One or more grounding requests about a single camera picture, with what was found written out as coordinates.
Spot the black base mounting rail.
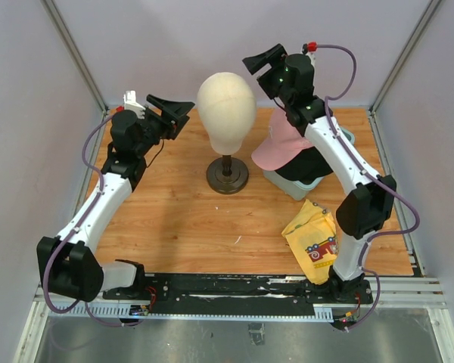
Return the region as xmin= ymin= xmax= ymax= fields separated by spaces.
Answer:
xmin=102 ymin=273 xmax=373 ymax=306

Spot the yellow printed cloth hat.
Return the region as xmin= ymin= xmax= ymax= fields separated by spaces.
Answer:
xmin=281 ymin=199 xmax=338 ymax=285

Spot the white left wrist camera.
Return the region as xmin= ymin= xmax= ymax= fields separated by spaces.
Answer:
xmin=123 ymin=90 xmax=145 ymax=117

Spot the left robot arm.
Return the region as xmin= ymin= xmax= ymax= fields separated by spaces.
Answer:
xmin=36 ymin=91 xmax=194 ymax=303

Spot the black baseball cap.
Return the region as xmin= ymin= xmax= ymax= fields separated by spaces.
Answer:
xmin=275 ymin=147 xmax=333 ymax=185

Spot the cream mannequin head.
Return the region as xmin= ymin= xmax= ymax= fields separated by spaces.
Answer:
xmin=197 ymin=72 xmax=257 ymax=155

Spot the pink sport baseball cap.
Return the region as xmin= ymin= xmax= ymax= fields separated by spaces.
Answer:
xmin=251 ymin=109 xmax=313 ymax=171

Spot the white cable duct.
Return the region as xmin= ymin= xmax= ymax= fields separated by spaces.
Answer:
xmin=66 ymin=299 xmax=334 ymax=322

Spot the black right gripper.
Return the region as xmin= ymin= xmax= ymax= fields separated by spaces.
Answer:
xmin=242 ymin=45 xmax=292 ymax=105

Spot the light teal plastic bin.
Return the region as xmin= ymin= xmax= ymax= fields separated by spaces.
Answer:
xmin=263 ymin=126 xmax=356 ymax=201

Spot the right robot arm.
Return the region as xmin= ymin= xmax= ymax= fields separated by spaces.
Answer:
xmin=242 ymin=42 xmax=396 ymax=303

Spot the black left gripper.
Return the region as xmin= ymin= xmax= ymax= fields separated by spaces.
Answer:
xmin=135 ymin=95 xmax=195 ymax=157

